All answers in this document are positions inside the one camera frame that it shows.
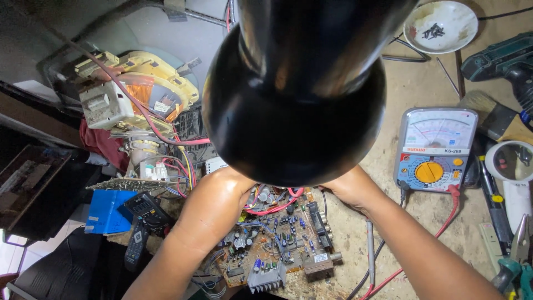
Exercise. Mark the white magnifying glass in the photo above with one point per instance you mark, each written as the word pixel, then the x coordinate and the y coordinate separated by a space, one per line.
pixel 514 179

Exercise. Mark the wooden paint brush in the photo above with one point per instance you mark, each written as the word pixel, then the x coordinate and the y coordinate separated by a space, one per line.
pixel 491 114

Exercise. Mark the black yellow screwdriver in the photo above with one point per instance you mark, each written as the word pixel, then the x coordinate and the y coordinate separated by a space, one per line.
pixel 495 208

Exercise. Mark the glossy black lamp head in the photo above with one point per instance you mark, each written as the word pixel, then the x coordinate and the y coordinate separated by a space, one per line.
pixel 291 104

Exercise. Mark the black remote control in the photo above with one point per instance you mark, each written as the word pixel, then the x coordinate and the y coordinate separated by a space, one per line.
pixel 136 246

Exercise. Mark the grey picture tube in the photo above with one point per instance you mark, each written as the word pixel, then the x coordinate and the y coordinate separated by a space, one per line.
pixel 166 29

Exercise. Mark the person's right hand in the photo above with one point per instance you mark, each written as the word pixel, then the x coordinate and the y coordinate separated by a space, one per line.
pixel 347 187

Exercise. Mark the blue box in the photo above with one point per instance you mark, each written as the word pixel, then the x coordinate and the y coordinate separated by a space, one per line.
pixel 104 212

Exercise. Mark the black television casing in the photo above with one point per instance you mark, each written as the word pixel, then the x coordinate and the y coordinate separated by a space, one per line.
pixel 66 271

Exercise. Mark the black digital multimeter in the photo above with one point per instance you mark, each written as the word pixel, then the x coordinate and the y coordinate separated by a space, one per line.
pixel 148 210

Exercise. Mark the white plastic strip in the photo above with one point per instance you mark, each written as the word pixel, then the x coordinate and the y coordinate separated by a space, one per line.
pixel 491 246

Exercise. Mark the brown television circuit board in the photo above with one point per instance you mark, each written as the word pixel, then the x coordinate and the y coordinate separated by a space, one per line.
pixel 275 246

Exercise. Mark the white bowl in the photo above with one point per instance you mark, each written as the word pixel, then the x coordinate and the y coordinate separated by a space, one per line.
pixel 452 35

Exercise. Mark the grey test probe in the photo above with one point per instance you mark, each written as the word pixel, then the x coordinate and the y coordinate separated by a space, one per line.
pixel 370 250

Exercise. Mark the grey analog multimeter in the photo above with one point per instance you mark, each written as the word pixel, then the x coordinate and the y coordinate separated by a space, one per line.
pixel 435 150

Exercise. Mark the small tube neck board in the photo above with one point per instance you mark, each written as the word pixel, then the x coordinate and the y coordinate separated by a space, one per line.
pixel 129 184

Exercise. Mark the red cloth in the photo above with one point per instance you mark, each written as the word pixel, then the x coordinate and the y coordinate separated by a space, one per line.
pixel 102 143

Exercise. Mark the black test lead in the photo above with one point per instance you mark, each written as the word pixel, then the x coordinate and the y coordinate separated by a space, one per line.
pixel 377 254

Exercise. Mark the heap of black screws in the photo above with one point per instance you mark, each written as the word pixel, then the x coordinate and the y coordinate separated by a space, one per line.
pixel 433 31

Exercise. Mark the yellowed deflection yoke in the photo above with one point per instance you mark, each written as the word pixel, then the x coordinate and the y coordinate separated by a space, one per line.
pixel 137 87

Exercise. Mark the person's left hand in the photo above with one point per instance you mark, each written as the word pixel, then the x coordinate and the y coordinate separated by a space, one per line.
pixel 227 183

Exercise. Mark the red test lead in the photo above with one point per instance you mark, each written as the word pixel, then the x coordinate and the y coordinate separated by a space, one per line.
pixel 447 218

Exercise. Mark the dark shelf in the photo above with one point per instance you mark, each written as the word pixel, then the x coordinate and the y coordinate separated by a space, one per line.
pixel 37 183

